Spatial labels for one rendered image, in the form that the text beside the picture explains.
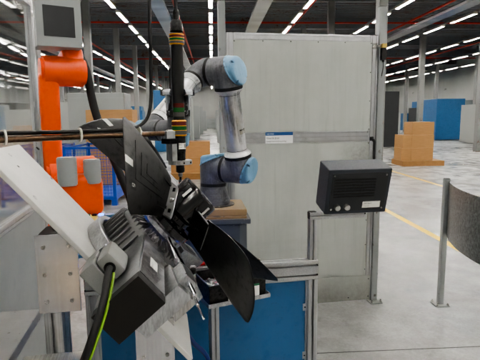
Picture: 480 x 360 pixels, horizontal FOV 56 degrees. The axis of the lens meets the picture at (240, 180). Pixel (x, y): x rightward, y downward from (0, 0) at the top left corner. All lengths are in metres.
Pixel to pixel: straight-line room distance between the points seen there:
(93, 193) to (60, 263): 3.90
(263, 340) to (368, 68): 2.19
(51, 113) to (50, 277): 4.07
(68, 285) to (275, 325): 0.96
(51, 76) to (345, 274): 3.51
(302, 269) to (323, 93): 1.75
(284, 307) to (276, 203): 1.48
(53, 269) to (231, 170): 0.93
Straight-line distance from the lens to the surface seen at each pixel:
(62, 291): 1.24
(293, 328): 1.95
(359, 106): 3.42
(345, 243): 3.51
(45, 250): 1.21
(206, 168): 1.97
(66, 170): 4.95
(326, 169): 1.77
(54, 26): 5.12
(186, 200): 1.19
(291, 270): 1.83
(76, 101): 12.06
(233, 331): 1.90
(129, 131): 1.01
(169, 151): 1.30
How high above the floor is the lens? 1.43
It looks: 8 degrees down
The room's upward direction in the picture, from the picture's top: 1 degrees counter-clockwise
